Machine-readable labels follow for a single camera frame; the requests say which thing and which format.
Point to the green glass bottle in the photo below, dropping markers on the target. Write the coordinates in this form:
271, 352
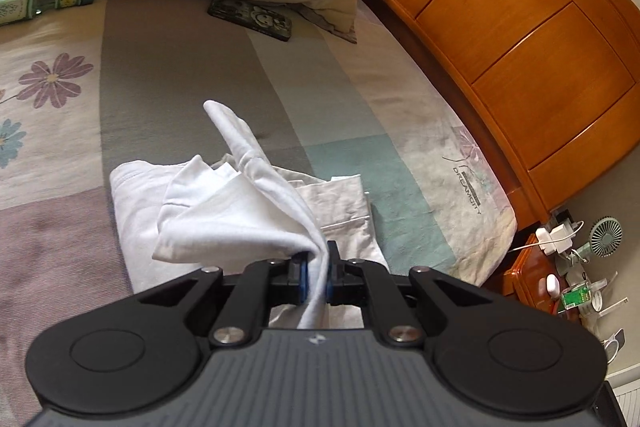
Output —
14, 11

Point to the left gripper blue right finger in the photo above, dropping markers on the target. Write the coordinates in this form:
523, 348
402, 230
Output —
368, 286

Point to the white charger plug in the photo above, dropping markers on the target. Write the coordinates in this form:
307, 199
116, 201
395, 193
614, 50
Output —
554, 241

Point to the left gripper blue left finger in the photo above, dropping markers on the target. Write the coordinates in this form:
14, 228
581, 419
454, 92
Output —
250, 296

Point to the orange wooden headboard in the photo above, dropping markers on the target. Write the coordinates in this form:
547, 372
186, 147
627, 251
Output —
548, 88

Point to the small green box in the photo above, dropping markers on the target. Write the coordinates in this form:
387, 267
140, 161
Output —
576, 296

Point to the small green fan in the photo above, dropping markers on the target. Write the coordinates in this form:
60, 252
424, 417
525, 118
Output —
605, 237

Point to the wooden bedside table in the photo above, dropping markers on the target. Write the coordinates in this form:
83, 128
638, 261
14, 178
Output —
522, 276

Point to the white round earbud case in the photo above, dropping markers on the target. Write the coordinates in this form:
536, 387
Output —
553, 286

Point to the white printed t-shirt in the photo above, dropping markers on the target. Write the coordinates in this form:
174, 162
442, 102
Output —
174, 219

